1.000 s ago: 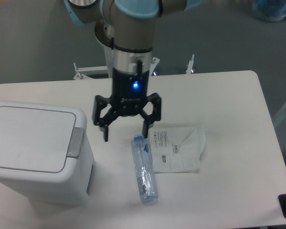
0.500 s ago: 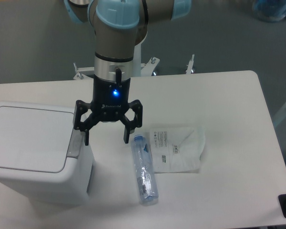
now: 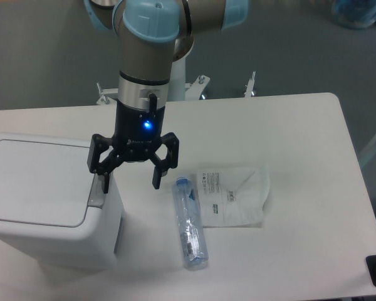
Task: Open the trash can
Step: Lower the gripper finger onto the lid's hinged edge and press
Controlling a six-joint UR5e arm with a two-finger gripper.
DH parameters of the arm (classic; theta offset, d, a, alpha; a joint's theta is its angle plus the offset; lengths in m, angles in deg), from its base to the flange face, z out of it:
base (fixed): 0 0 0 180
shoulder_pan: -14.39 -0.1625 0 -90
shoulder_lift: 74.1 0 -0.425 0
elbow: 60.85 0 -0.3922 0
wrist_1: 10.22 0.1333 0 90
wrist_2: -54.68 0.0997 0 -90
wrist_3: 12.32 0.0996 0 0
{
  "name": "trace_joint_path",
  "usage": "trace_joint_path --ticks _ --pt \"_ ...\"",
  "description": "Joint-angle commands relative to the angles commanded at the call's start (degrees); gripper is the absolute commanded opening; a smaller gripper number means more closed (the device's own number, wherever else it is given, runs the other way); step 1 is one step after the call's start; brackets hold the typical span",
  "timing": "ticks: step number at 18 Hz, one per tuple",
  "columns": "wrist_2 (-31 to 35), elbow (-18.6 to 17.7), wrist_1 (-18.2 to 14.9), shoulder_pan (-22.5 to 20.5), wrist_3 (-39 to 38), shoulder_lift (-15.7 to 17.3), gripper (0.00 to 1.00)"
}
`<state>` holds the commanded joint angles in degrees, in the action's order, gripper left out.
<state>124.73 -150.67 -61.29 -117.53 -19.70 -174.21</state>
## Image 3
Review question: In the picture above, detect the clear plastic water bottle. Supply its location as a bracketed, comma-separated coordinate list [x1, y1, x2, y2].
[172, 177, 209, 270]

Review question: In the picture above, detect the white push-button trash can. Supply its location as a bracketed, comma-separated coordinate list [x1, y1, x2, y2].
[0, 133, 125, 269]

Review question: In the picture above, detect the white trash can lid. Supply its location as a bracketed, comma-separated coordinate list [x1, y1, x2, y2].
[0, 139, 93, 228]

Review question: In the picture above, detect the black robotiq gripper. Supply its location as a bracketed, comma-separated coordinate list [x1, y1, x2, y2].
[87, 102, 179, 194]

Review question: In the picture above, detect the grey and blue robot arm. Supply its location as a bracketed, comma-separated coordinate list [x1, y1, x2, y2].
[85, 1, 249, 193]

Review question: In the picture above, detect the white plastic packaging bag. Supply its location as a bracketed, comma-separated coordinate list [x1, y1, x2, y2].
[197, 166, 271, 228]

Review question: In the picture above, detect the white pedestal base frame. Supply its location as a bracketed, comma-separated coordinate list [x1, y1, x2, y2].
[96, 71, 257, 105]

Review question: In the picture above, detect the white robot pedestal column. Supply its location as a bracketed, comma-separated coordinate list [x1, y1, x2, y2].
[167, 51, 185, 102]

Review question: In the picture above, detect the grey trash can push button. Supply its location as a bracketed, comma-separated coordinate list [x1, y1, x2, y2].
[88, 174, 110, 209]

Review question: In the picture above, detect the blue plastic bag on floor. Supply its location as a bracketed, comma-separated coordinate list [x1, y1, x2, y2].
[332, 1, 376, 29]

